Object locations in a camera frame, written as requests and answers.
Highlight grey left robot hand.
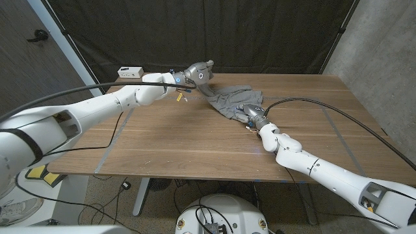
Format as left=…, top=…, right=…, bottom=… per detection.
left=172, top=59, right=215, bottom=88

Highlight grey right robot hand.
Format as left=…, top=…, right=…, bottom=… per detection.
left=236, top=103, right=271, bottom=131

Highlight gray shorts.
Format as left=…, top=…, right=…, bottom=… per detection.
left=196, top=83, right=263, bottom=124

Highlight white power strip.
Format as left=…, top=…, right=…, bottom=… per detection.
left=117, top=66, right=145, bottom=79

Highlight black backdrop curtain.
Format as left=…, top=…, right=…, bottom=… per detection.
left=42, top=0, right=360, bottom=94

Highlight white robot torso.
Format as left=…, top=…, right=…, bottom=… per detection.
left=174, top=193, right=270, bottom=234

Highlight grey table leg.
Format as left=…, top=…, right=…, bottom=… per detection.
left=297, top=183, right=319, bottom=226

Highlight black backdrop stand pole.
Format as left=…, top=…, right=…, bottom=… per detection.
left=320, top=0, right=361, bottom=75
left=43, top=0, right=106, bottom=95

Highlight grey torso electronics box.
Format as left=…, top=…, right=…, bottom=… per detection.
left=203, top=222, right=228, bottom=234

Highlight white table leg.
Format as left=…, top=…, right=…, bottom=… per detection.
left=132, top=177, right=151, bottom=217

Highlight dark wooden door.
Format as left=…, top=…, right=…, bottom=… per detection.
left=0, top=0, right=98, bottom=120

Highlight white floor platform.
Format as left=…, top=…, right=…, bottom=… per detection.
left=0, top=175, right=89, bottom=227

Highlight grey sneaker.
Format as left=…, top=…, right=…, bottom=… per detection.
left=0, top=197, right=44, bottom=227

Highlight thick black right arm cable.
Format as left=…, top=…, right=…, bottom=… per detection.
left=263, top=97, right=416, bottom=172

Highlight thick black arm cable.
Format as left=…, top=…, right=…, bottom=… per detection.
left=0, top=81, right=198, bottom=124
left=263, top=97, right=416, bottom=172

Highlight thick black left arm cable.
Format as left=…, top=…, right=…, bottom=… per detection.
left=0, top=81, right=198, bottom=124

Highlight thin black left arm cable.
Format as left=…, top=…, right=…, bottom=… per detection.
left=14, top=111, right=144, bottom=234

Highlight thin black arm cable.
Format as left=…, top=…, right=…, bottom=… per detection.
left=14, top=111, right=144, bottom=234
left=285, top=168, right=399, bottom=229

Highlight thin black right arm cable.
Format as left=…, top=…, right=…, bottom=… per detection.
left=285, top=168, right=399, bottom=229

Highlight white door frame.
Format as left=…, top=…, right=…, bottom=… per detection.
left=27, top=0, right=105, bottom=98

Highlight black door handle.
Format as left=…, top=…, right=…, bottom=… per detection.
left=26, top=29, right=49, bottom=43

